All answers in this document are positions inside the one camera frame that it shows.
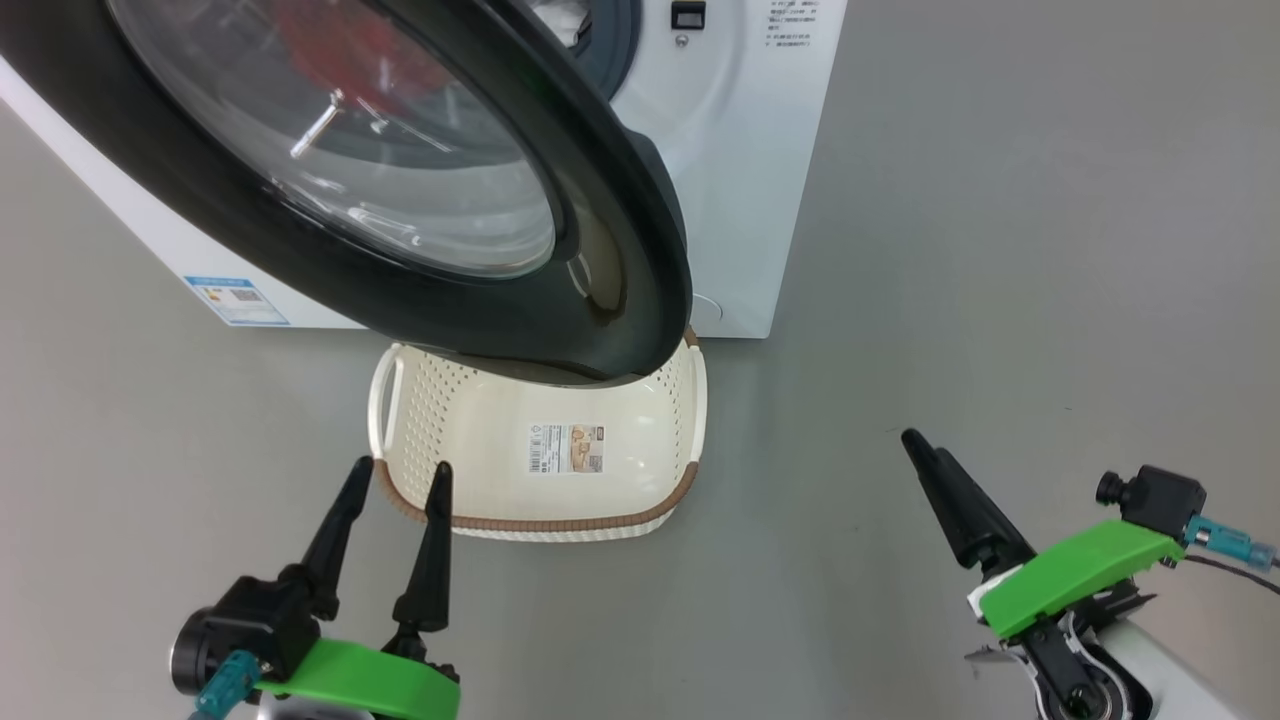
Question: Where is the black glass washing machine door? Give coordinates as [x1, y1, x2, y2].
[0, 0, 694, 386]

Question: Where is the cream perforated laundry basket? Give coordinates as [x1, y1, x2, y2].
[368, 325, 709, 544]

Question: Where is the basket product label sticker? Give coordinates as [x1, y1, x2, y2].
[528, 423, 605, 475]

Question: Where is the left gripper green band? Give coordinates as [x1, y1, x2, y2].
[255, 456, 462, 720]

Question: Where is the blue energy label sticker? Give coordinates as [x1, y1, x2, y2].
[183, 276, 291, 327]

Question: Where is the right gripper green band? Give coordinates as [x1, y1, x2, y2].
[900, 428, 1188, 720]

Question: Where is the red and white garment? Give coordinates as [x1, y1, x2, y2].
[265, 0, 591, 111]

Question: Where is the grey rubber door gasket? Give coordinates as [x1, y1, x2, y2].
[572, 0, 643, 103]

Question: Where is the white front-load washing machine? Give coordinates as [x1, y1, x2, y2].
[0, 0, 849, 341]

